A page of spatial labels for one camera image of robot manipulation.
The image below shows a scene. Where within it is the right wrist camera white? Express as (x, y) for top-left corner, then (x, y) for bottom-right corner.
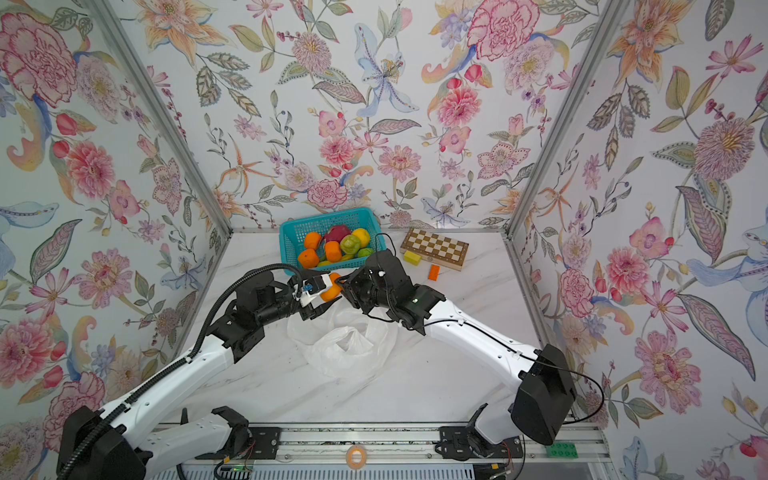
(364, 250), (413, 289)

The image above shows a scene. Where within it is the right aluminium corner post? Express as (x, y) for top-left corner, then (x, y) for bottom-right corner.
(505, 0), (627, 238)

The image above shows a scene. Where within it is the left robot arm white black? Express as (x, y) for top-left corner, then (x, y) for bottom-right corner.
(56, 263), (333, 479)

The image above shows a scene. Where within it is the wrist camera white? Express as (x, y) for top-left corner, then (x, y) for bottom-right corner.
(295, 273), (333, 307)
(364, 250), (413, 289)

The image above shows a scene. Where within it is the pink dragon fruit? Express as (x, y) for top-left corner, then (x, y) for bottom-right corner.
(324, 225), (352, 243)

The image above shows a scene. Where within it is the aluminium corner post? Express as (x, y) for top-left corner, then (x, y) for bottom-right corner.
(83, 0), (233, 241)
(505, 0), (627, 238)

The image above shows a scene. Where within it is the orange fruit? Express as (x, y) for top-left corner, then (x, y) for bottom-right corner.
(297, 249), (320, 269)
(303, 232), (323, 251)
(324, 241), (344, 263)

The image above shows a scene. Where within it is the yellow block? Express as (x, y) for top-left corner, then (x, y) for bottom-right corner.
(403, 251), (422, 266)

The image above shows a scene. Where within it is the teal plastic basket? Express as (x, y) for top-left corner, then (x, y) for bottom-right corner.
(279, 208), (386, 271)

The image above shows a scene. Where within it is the green lego plate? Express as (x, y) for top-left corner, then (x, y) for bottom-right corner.
(546, 442), (579, 459)

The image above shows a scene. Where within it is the orange block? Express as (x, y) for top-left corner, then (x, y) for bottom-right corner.
(428, 265), (440, 281)

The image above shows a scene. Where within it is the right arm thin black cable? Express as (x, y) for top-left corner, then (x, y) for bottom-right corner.
(371, 230), (606, 480)

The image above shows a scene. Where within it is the left aluminium corner post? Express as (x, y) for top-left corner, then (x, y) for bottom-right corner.
(83, 0), (233, 241)

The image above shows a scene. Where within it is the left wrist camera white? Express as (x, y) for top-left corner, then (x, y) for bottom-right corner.
(295, 273), (333, 307)

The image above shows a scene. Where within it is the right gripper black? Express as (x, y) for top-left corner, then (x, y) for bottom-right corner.
(335, 267), (397, 316)

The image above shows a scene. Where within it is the green pepper toy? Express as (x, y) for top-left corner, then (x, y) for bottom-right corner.
(339, 234), (362, 256)

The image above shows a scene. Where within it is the white translucent plastic bag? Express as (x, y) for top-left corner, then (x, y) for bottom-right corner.
(287, 300), (397, 379)

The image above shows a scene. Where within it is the yellow lemon toy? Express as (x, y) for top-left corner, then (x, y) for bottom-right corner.
(352, 228), (371, 248)

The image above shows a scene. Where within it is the aluminium rail base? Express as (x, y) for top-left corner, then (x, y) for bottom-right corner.
(148, 422), (618, 479)

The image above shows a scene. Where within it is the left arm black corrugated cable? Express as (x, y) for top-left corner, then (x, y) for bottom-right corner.
(55, 262), (307, 480)

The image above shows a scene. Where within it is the wooden chessboard box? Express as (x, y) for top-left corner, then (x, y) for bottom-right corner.
(400, 228), (469, 271)

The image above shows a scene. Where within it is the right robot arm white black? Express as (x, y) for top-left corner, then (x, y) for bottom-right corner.
(338, 269), (576, 456)

